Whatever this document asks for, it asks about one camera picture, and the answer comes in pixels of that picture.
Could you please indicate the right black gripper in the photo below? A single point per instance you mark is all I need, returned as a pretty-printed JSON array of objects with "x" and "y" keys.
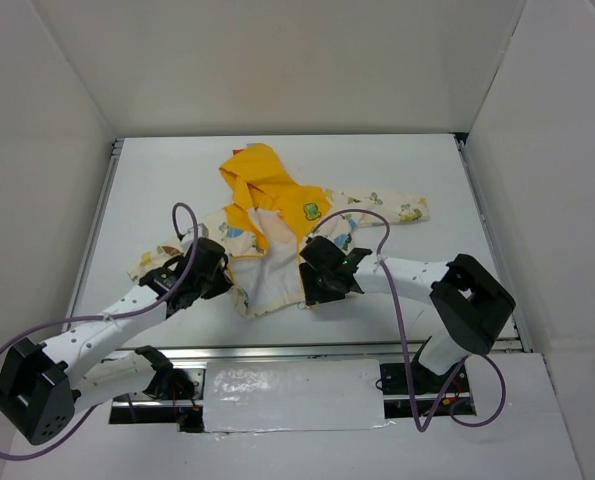
[{"x": 312, "y": 288}]

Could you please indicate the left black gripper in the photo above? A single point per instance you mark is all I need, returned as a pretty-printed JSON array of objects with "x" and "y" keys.
[{"x": 216, "y": 282}]

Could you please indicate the yellow hooded printed child jacket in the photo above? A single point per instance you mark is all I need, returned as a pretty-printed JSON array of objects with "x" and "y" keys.
[{"x": 266, "y": 225}]

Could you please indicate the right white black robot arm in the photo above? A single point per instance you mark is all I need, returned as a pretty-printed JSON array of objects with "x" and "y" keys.
[{"x": 471, "y": 304}]

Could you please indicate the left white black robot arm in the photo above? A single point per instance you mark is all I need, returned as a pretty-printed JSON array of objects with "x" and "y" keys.
[{"x": 43, "y": 385}]

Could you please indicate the white foil covered panel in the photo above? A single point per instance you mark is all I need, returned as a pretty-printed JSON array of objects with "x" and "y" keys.
[{"x": 257, "y": 397}]

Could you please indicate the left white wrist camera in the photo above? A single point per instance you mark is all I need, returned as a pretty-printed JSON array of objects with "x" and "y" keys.
[{"x": 197, "y": 231}]

